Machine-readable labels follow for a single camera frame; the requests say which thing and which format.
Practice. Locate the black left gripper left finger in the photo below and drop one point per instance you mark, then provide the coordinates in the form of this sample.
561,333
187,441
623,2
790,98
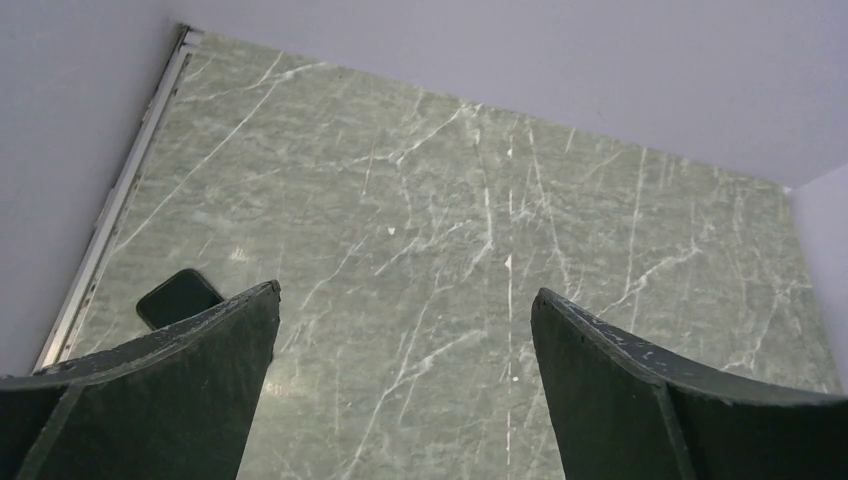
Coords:
177,403

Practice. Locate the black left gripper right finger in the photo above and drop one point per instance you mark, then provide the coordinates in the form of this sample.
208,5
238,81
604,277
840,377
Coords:
624,408

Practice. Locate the black smartphone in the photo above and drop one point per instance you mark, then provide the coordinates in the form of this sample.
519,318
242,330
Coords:
185,294

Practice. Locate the aluminium table edge rail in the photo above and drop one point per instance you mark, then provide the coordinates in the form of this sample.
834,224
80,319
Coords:
60,340

